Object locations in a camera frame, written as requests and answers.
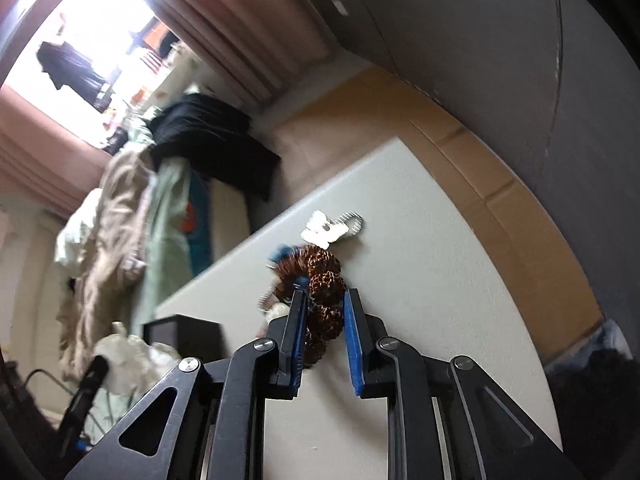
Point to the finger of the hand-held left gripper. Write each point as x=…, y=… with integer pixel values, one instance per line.
x=92, y=375

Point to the flattened cardboard sheets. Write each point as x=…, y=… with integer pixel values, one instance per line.
x=450, y=150

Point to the white crumpled cloth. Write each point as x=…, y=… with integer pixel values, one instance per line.
x=135, y=355

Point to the pink curtain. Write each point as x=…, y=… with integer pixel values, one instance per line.
x=45, y=150
x=240, y=25

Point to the blue hair accessory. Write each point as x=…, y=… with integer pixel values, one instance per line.
x=281, y=252

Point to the black jewelry box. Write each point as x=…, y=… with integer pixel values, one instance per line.
x=190, y=335

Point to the beige duvet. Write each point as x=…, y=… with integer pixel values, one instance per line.
x=110, y=240

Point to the dark fuzzy cloth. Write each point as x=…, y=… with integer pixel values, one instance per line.
x=595, y=390

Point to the bed with green sheet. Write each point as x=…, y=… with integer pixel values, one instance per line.
x=167, y=240

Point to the black garment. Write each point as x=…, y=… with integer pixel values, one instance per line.
x=210, y=145

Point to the white wall outlet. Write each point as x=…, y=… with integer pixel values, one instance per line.
x=341, y=6

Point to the hanging black clothes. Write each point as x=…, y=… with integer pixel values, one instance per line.
x=70, y=67

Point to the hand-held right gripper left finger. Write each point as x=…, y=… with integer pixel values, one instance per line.
x=297, y=342

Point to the white hair accessory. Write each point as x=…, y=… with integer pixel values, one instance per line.
x=275, y=312

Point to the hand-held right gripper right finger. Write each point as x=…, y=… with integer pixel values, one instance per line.
x=352, y=345

